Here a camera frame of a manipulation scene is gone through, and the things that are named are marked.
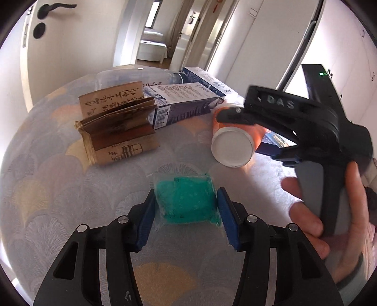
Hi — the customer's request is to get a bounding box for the black door handle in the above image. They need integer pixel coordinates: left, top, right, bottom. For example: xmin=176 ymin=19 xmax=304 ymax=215
xmin=38 ymin=4 xmax=78 ymax=20

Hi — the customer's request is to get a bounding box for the white bed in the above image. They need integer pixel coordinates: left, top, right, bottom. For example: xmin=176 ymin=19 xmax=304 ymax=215
xmin=138 ymin=29 xmax=168 ymax=63

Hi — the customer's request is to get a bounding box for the dark blue printed packet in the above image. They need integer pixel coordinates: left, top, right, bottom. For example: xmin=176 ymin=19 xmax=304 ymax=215
xmin=263 ymin=132 xmax=296 ymax=148

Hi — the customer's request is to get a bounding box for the orange bottle white cap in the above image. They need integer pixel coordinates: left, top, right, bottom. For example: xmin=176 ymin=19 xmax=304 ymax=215
xmin=211 ymin=104 xmax=267 ymax=168

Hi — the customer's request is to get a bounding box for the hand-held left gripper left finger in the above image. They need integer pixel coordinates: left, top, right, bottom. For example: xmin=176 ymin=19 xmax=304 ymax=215
xmin=33 ymin=188 xmax=156 ymax=306

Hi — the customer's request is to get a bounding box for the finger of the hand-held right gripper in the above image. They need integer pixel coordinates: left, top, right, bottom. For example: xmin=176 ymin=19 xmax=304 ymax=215
xmin=255 ymin=141 xmax=299 ymax=168
xmin=217 ymin=106 xmax=266 ymax=125

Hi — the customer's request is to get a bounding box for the person's right hand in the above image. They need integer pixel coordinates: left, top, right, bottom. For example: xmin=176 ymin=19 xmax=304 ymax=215
xmin=281 ymin=161 xmax=372 ymax=284

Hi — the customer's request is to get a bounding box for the clear plastic bottle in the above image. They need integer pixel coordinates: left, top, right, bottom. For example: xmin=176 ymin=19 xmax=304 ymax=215
xmin=96 ymin=68 xmax=189 ymax=97

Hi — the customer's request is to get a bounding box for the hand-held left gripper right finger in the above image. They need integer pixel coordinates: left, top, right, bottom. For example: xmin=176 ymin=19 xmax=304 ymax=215
xmin=216 ymin=188 xmax=344 ymax=306

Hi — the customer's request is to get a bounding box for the folded brown paper bag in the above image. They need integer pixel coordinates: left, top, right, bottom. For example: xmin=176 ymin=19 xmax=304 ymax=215
xmin=74 ymin=81 xmax=161 ymax=167

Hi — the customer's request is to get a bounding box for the large blue white carton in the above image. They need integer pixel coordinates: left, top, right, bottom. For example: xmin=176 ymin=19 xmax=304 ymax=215
xmin=143 ymin=82 xmax=226 ymax=130

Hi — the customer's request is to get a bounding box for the white door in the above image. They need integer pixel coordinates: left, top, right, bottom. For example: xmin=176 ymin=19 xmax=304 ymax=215
xmin=19 ymin=0 xmax=130 ymax=114

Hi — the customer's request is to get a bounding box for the green sachet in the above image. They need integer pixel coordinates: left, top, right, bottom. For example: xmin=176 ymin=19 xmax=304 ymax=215
xmin=153 ymin=173 xmax=223 ymax=228

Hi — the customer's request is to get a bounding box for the small blue white carton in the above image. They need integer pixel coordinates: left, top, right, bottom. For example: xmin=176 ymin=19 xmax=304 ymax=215
xmin=181 ymin=67 xmax=233 ymax=97

